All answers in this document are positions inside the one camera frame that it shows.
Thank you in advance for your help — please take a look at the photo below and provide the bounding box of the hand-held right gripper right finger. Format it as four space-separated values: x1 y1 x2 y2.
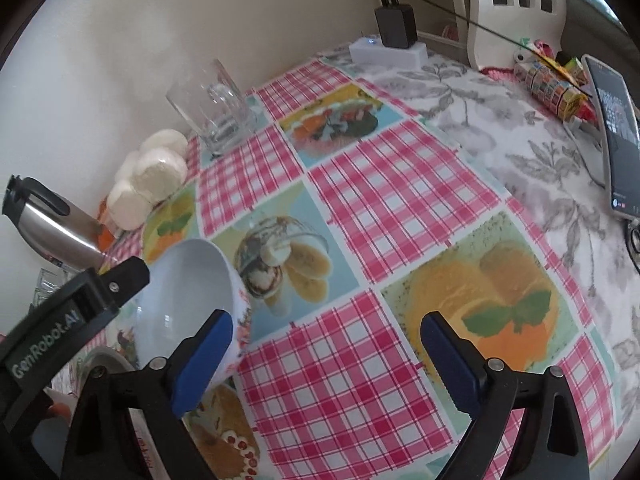
420 311 591 480

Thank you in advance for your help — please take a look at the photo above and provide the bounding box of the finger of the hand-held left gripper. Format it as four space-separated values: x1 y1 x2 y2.
97 256 151 306

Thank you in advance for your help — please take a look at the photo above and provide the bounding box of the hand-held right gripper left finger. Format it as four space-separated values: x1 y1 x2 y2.
62 308 235 480

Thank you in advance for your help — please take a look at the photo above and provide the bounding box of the light blue bowl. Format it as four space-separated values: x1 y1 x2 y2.
135 238 252 391

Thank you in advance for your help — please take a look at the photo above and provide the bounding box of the stainless steel basin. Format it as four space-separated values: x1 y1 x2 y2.
75 345 138 381

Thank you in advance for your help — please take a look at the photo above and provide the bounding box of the clear glass cup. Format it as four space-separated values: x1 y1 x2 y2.
32 267 71 306

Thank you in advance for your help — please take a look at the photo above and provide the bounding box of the stainless steel thermos jug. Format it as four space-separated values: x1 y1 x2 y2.
1 175 108 271

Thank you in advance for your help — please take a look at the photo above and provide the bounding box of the bag of white steamed buns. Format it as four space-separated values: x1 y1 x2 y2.
106 129 190 231

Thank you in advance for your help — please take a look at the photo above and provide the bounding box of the pink checked fruit tablecloth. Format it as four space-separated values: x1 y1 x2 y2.
50 42 640 480

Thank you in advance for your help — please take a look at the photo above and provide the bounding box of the clear glass mug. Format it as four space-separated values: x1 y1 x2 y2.
166 58 261 157

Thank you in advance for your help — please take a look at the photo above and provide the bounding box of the smartphone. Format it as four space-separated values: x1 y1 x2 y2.
581 54 640 221

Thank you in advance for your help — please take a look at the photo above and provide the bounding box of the colourful candy roll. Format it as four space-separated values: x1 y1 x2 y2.
515 57 588 121

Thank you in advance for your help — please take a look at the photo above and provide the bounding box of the black charger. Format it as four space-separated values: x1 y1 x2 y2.
375 4 418 50

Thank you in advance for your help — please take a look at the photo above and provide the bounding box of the white lattice chair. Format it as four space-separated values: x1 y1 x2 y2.
365 0 568 68

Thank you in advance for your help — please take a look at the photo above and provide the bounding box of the grey sofa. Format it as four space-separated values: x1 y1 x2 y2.
560 0 640 61

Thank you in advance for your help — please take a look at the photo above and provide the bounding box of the black phone cable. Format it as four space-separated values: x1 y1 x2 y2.
397 0 596 98

